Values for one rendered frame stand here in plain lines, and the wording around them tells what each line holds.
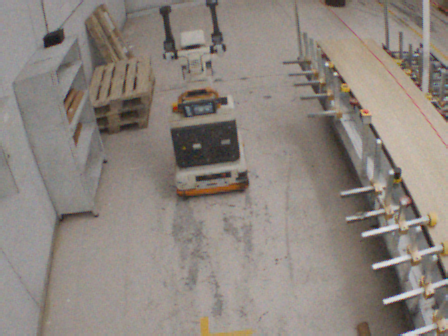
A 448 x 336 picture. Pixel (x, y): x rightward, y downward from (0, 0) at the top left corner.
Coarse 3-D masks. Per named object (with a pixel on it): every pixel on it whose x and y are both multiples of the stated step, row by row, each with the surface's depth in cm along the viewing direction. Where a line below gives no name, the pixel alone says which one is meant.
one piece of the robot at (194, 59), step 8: (200, 48) 397; (208, 48) 396; (176, 56) 404; (184, 56) 397; (192, 56) 398; (200, 56) 399; (208, 56) 399; (184, 64) 401; (192, 64) 402; (200, 64) 402; (192, 72) 405; (200, 72) 408; (192, 80) 416; (200, 80) 416; (208, 80) 418; (192, 88) 421
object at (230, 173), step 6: (192, 174) 419; (198, 174) 418; (204, 174) 418; (210, 174) 418; (216, 174) 419; (222, 174) 419; (228, 174) 420; (234, 174) 419; (192, 180) 421; (198, 180) 421; (204, 180) 422; (210, 180) 422
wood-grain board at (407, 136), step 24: (336, 48) 455; (360, 48) 453; (360, 72) 407; (384, 72) 405; (360, 96) 370; (384, 96) 368; (384, 120) 338; (408, 120) 335; (432, 120) 332; (384, 144) 314; (408, 144) 310; (432, 144) 306; (408, 168) 289; (432, 168) 285; (408, 192) 273; (432, 192) 266; (432, 240) 234
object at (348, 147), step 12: (324, 108) 405; (336, 132) 374; (348, 144) 353; (348, 156) 344; (360, 168) 328; (360, 180) 318; (372, 204) 296; (384, 240) 269; (384, 252) 268; (396, 252) 258; (396, 276) 244; (396, 288) 243; (408, 288) 233; (408, 300) 226; (408, 312) 220; (420, 312) 217; (408, 324) 219; (420, 324) 210
